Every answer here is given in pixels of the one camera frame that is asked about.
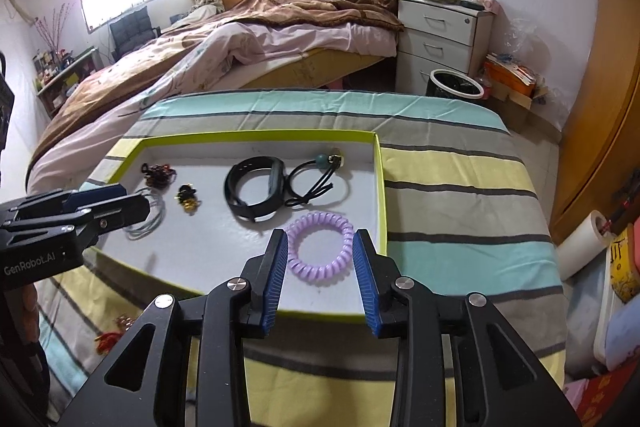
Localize grey cord bracelet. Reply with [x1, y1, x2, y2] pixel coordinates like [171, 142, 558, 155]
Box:
[121, 186, 166, 242]

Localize brown claw hair clip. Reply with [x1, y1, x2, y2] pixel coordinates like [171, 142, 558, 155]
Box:
[140, 162, 177, 191]

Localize black wristband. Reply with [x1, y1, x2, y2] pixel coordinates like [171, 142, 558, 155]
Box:
[224, 156, 285, 222]

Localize purple spiral hair tie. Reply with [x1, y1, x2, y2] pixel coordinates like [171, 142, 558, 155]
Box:
[283, 210, 356, 285]

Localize black gold hair clip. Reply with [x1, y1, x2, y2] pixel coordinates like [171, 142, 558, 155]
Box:
[176, 184, 200, 215]

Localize red gold knot ornament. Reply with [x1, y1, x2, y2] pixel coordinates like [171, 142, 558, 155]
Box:
[94, 331, 122, 355]

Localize black cord hair tie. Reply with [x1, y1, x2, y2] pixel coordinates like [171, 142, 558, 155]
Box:
[283, 148, 350, 209]

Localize left hand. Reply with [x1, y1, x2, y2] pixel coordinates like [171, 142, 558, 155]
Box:
[1, 284, 40, 345]

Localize lime green shallow box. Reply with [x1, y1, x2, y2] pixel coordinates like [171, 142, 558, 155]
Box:
[84, 128, 391, 325]

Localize striped bed sheet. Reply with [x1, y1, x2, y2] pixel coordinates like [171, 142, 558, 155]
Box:
[32, 90, 567, 426]

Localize low desk shelf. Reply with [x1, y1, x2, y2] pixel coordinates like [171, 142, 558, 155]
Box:
[36, 46, 103, 119]

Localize pink flower branches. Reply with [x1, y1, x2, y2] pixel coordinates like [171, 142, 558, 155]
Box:
[35, 2, 73, 54]

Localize black office chair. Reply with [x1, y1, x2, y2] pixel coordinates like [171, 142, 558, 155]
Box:
[108, 5, 160, 62]

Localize white paper roll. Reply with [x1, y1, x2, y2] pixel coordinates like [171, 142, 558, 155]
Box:
[555, 210, 614, 281]

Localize white black waste bin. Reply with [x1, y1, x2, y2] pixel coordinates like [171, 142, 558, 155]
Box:
[426, 69, 485, 101]

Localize cardboard box with books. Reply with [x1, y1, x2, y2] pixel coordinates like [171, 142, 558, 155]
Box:
[480, 53, 548, 132]

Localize pink plastic box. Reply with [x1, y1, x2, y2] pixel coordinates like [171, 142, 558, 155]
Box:
[630, 219, 640, 272]

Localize brown pink duvet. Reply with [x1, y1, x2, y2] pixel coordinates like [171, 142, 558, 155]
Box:
[25, 0, 404, 194]

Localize large wooden wardrobe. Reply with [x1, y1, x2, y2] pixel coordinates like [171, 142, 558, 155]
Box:
[549, 0, 639, 244]

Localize white bedside drawer cabinet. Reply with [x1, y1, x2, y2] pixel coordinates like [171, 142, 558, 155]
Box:
[395, 0, 494, 95]

